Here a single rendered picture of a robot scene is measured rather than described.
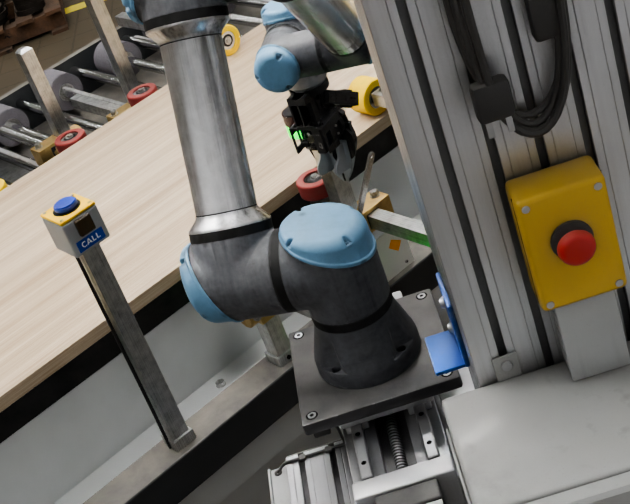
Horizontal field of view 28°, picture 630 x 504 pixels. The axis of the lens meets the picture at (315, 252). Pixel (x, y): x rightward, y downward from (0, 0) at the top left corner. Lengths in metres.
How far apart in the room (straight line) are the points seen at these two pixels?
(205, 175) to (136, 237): 0.92
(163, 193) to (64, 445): 0.60
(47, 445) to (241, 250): 0.88
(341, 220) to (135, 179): 1.23
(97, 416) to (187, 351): 0.23
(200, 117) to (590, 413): 0.68
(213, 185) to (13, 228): 1.23
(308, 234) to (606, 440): 0.55
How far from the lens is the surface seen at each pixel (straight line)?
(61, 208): 2.05
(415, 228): 2.35
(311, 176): 2.53
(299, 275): 1.64
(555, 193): 1.19
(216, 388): 2.56
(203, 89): 1.68
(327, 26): 1.87
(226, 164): 1.68
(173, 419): 2.29
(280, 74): 2.02
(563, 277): 1.24
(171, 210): 2.63
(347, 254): 1.62
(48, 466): 2.45
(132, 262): 2.51
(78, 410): 2.44
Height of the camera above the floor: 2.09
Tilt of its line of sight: 31 degrees down
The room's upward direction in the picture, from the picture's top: 20 degrees counter-clockwise
